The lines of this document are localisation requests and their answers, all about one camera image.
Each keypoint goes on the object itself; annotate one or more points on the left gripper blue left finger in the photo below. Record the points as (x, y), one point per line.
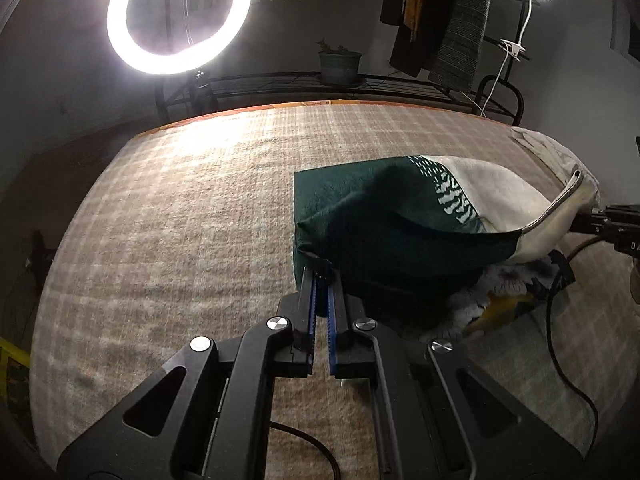
(205, 413)

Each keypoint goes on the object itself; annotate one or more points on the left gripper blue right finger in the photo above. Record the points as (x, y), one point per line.
(436, 414)

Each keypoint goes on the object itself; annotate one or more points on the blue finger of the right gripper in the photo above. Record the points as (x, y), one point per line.
(556, 219)

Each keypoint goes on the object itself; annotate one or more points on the green white printed t-shirt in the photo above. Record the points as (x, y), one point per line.
(432, 245)

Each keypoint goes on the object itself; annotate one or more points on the black metal clothes rack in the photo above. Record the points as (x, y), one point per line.
(284, 59)

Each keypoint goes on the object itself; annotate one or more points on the folded white shirt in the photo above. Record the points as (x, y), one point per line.
(560, 160)

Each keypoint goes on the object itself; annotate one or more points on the grey plaid coat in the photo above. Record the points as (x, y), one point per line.
(459, 53)

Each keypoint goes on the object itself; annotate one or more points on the plaid beige bed blanket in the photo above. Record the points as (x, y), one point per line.
(189, 231)

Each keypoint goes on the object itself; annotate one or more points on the white clip lamp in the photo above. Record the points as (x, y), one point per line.
(514, 49)

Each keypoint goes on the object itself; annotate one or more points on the black hanging coat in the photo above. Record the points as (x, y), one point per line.
(410, 57)

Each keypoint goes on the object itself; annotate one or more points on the potted plant green pot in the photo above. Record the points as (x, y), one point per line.
(338, 67)

